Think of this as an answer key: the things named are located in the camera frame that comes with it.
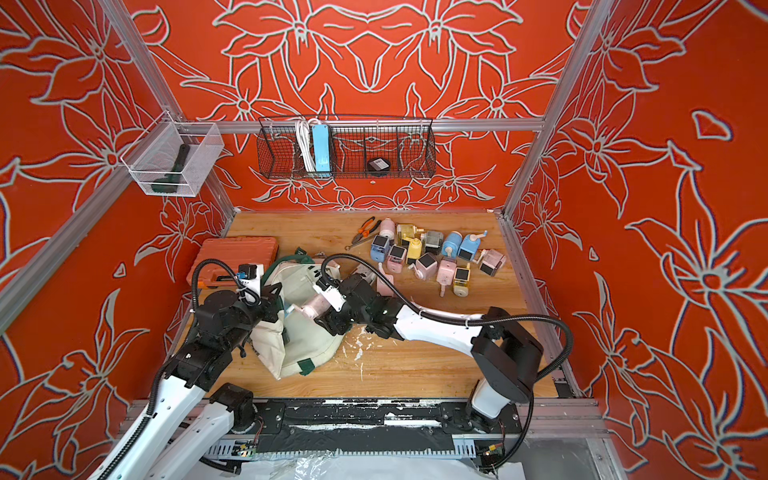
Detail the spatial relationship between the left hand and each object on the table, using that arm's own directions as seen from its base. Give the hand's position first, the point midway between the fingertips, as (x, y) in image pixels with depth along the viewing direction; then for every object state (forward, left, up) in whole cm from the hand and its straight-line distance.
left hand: (279, 282), depth 75 cm
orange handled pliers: (+37, -17, -20) cm, 45 cm away
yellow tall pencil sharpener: (+25, -36, -15) cm, 46 cm away
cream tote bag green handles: (-10, -2, -17) cm, 20 cm away
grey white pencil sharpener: (+15, -21, -16) cm, 30 cm away
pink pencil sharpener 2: (-4, -9, -4) cm, 11 cm away
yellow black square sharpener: (+14, -51, -15) cm, 55 cm away
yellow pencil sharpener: (+35, -33, -16) cm, 51 cm away
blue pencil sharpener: (+26, -48, -15) cm, 57 cm away
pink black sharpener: (+22, -61, -15) cm, 67 cm away
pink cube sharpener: (+17, -40, -14) cm, 46 cm away
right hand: (-2, -10, -7) cm, 13 cm away
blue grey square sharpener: (+26, -24, -16) cm, 39 cm away
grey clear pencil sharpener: (+30, -43, -16) cm, 54 cm away
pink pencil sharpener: (+33, -26, -13) cm, 44 cm away
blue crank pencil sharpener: (+28, -55, -15) cm, 64 cm away
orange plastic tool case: (+21, +26, -15) cm, 37 cm away
